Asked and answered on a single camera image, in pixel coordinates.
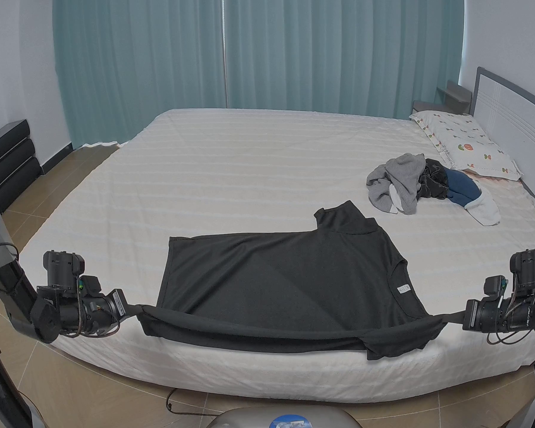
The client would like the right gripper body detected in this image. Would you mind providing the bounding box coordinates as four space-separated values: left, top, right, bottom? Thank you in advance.
463 298 511 332

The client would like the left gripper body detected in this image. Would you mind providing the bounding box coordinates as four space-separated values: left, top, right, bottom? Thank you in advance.
78 289 128 329

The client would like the black T-shirt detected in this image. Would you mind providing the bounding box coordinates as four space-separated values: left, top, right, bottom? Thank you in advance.
136 200 446 361

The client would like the bed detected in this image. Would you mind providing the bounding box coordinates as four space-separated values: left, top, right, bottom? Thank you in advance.
8 66 535 404

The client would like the white garment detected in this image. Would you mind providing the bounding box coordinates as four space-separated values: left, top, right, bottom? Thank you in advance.
466 193 501 227

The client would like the dark blue garment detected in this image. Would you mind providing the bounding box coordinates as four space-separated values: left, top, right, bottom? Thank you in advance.
443 169 482 208

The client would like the black glossy garment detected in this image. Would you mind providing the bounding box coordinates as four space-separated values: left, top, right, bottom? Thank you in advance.
417 159 451 200

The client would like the grey garment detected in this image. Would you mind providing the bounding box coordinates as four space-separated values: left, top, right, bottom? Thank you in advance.
366 153 429 215

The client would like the white printed pillow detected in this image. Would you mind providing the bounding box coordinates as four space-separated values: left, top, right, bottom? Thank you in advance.
409 111 524 182

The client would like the grey bedside table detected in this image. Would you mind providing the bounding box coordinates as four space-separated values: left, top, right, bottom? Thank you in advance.
412 80 473 116

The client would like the blue-green curtain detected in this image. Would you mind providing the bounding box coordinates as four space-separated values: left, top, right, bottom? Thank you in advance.
53 0 227 148
223 0 465 119

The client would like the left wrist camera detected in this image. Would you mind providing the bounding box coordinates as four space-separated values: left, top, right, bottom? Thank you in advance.
77 276 102 298

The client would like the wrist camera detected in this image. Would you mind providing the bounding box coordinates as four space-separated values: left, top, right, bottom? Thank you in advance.
77 276 102 298
484 276 506 298

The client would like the black cable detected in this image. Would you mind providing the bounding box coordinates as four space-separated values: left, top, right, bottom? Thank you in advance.
166 388 215 416
58 321 120 339
486 328 535 345

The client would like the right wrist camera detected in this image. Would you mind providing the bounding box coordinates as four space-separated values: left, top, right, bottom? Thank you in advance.
484 276 506 298

